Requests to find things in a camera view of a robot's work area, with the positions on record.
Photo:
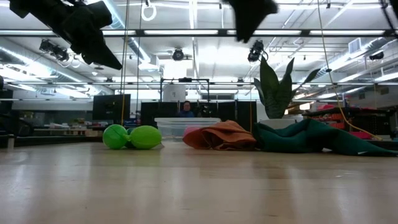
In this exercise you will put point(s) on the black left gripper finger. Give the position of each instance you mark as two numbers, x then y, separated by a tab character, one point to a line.
104	51
99	60

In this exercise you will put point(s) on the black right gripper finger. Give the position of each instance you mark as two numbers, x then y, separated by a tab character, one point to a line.
250	18

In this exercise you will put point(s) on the oval light green toy fruit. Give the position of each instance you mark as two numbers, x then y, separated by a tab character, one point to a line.
146	137

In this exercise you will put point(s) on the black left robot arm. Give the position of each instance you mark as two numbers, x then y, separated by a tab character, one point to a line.
40	15

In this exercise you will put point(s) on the clear plastic tupperware container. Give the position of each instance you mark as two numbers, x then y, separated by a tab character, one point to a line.
174	124

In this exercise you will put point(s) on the black ceiling spotlight cluster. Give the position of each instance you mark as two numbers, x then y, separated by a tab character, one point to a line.
54	49

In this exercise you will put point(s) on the black background monitor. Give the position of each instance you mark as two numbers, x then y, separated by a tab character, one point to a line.
110	109

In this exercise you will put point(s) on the round black ceiling fixture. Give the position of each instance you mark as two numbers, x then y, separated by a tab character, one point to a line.
178	54

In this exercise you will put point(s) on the cluttered background workbench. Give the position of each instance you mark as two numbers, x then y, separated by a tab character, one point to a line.
62	126

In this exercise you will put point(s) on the snake plant in white pot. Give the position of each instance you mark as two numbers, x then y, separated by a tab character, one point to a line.
275	93

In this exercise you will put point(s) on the white box on black stand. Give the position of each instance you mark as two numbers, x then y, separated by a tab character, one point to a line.
174	93

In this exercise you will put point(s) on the black partition panels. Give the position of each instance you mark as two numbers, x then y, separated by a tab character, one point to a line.
230	113

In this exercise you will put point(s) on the person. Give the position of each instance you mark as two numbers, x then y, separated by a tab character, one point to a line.
186	110

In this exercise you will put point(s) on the orange cloth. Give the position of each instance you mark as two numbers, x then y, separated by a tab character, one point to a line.
224	137

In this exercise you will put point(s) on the dark green cloth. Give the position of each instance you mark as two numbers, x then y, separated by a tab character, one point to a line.
311	137

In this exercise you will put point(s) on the shelf with red bins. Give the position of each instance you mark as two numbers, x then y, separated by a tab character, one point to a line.
342	116

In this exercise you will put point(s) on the black camera on mount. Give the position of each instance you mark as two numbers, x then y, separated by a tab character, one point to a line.
255	51

